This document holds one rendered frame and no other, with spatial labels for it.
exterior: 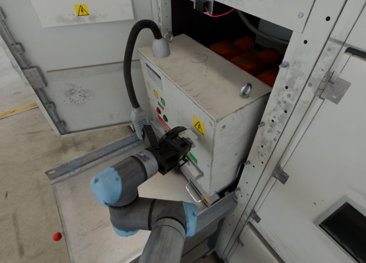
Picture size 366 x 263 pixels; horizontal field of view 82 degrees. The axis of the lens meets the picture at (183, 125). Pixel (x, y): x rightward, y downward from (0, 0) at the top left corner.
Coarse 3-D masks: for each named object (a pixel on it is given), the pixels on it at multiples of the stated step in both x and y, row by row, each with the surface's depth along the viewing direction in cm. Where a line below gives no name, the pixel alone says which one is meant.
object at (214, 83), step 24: (144, 48) 84; (192, 48) 82; (168, 72) 72; (192, 72) 71; (216, 72) 70; (240, 72) 70; (192, 96) 62; (216, 96) 62; (240, 96) 61; (264, 96) 62; (216, 120) 55; (240, 120) 63; (216, 144) 64; (240, 144) 74; (216, 168) 75; (216, 192) 90
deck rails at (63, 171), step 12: (108, 144) 111; (120, 144) 115; (132, 144) 119; (84, 156) 106; (96, 156) 111; (108, 156) 113; (60, 168) 103; (72, 168) 107; (84, 168) 108; (60, 180) 103; (216, 204) 89; (204, 216) 90
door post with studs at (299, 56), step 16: (320, 0) 38; (336, 0) 36; (320, 16) 39; (304, 32) 42; (320, 32) 40; (288, 48) 47; (304, 48) 43; (288, 64) 48; (304, 64) 45; (288, 80) 49; (304, 80) 46; (272, 96) 56; (288, 96) 51; (272, 112) 57; (288, 112) 53; (272, 128) 59; (256, 144) 69; (272, 144) 62; (256, 160) 71; (256, 176) 75; (240, 192) 89; (240, 208) 95; (224, 240) 128
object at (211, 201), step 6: (156, 132) 116; (180, 162) 102; (180, 168) 104; (186, 174) 100; (192, 180) 95; (198, 186) 93; (198, 192) 96; (204, 192) 91; (210, 198) 89; (216, 198) 89; (210, 204) 88
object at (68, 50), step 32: (0, 0) 75; (32, 0) 75; (64, 0) 77; (96, 0) 80; (128, 0) 83; (0, 32) 81; (32, 32) 84; (64, 32) 87; (96, 32) 90; (128, 32) 94; (32, 64) 92; (64, 64) 96; (96, 64) 100; (64, 96) 107; (96, 96) 111; (128, 96) 117; (64, 128) 120; (96, 128) 126
